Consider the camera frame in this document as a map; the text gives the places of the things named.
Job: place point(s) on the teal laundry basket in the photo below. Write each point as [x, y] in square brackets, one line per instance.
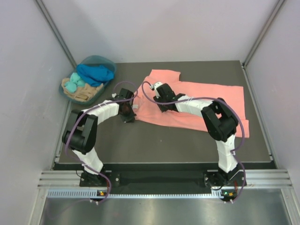
[92, 61]

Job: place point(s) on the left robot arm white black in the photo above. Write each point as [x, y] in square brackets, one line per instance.
[80, 134]

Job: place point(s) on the blue t shirt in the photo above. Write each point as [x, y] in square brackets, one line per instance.
[94, 76]

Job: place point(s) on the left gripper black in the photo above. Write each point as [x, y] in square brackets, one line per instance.
[130, 118]

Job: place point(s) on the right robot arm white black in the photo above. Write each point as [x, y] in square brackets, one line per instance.
[221, 123]

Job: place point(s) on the left aluminium frame post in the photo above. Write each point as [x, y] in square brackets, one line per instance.
[57, 34]

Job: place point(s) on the right aluminium frame post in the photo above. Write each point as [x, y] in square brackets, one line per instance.
[264, 31]

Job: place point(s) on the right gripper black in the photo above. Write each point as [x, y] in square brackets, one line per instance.
[162, 109]

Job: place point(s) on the light turquoise t shirt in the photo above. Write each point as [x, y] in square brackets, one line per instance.
[74, 82]

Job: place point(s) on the aluminium rail front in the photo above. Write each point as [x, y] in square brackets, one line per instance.
[270, 178]

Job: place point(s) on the grey slotted cable duct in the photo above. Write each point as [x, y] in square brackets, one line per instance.
[99, 194]

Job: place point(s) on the aluminium frame post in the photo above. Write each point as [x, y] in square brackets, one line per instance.
[264, 31]
[57, 34]

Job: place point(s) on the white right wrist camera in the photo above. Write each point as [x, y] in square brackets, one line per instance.
[155, 85]

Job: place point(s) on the beige t shirt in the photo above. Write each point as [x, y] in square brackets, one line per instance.
[82, 94]

